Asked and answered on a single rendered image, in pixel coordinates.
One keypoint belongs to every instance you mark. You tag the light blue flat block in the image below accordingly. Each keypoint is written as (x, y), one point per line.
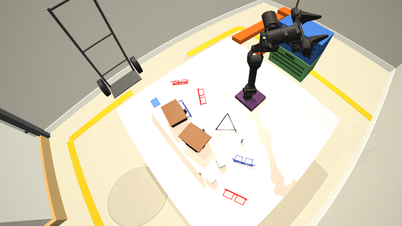
(155, 102)

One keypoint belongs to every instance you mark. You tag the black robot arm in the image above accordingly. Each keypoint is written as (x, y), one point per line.
(271, 43)

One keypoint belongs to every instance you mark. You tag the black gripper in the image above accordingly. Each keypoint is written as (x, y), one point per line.
(295, 32)

